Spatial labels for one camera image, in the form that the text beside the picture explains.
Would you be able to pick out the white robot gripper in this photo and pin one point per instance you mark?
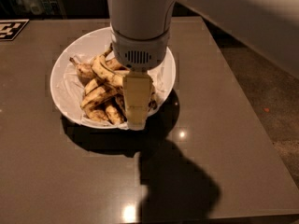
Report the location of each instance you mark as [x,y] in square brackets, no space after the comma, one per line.
[139,50]

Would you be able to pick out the spotted yellow banana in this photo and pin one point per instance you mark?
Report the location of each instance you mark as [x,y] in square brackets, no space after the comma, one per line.
[100,68]

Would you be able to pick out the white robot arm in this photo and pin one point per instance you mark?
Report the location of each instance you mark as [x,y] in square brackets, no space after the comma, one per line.
[269,27]

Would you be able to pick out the bottom right banana end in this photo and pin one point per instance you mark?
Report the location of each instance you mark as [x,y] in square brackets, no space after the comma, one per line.
[119,100]

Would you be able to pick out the banana end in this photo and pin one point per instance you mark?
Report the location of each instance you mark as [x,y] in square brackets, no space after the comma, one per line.
[96,114]
[113,113]
[119,100]

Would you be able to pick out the right curved spotted banana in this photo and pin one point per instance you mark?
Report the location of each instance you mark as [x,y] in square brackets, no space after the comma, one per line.
[152,99]

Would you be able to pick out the upper right spotted banana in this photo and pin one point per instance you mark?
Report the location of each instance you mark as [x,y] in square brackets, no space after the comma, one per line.
[114,65]

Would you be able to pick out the bottom middle banana end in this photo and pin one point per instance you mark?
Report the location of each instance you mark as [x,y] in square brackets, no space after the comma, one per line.
[113,113]

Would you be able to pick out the left lower spotted banana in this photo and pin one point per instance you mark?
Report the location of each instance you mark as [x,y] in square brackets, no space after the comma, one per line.
[98,96]

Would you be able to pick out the bottom left banana end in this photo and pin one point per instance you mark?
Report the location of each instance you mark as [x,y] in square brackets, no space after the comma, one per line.
[96,114]

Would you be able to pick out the left back spotted banana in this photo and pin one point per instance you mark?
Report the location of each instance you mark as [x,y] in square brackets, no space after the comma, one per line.
[83,70]

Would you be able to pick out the white bowl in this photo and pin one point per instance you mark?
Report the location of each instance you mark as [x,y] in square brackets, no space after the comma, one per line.
[95,43]

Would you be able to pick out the white jugs in background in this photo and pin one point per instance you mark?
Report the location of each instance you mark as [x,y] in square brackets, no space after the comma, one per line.
[36,7]

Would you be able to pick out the black white fiducial marker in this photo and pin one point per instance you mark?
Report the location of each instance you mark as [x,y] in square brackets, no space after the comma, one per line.
[9,29]

